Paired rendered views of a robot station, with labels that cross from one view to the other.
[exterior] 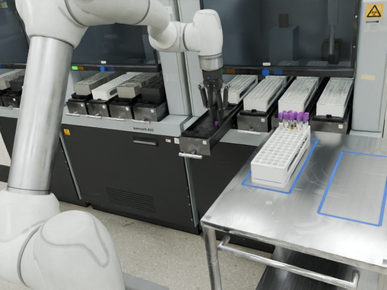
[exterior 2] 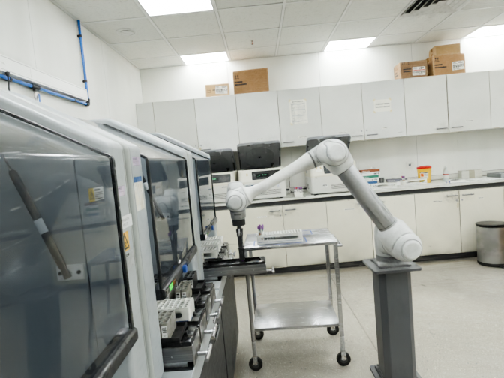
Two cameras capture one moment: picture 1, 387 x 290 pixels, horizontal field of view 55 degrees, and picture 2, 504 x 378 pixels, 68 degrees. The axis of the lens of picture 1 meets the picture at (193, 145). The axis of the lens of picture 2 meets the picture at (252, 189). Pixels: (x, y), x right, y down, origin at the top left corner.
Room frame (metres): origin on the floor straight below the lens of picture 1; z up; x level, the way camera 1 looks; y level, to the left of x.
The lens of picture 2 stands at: (2.33, 1.76, 1.36)
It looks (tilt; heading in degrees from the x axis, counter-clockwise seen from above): 4 degrees down; 241
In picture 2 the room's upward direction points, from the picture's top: 5 degrees counter-clockwise
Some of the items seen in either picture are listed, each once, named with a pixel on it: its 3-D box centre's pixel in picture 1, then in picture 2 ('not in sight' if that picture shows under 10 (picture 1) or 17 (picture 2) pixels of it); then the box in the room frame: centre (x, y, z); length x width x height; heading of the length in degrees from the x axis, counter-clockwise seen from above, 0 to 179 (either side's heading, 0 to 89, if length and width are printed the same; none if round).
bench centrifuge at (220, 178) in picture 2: not in sight; (214, 175); (0.45, -2.52, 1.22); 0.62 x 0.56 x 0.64; 58
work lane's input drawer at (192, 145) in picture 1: (225, 113); (209, 269); (1.57, -0.16, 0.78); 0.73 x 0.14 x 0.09; 149
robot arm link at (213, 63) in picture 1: (211, 61); (238, 214); (1.39, -0.11, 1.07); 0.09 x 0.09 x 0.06
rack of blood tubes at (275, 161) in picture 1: (283, 151); (279, 236); (1.02, -0.28, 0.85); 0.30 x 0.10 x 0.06; 147
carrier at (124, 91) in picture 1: (126, 91); (187, 292); (1.87, 0.31, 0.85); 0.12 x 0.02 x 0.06; 60
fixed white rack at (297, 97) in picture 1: (298, 96); (197, 248); (1.51, -0.48, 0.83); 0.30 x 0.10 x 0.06; 149
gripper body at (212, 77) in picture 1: (212, 79); (239, 226); (1.39, -0.11, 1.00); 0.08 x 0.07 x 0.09; 59
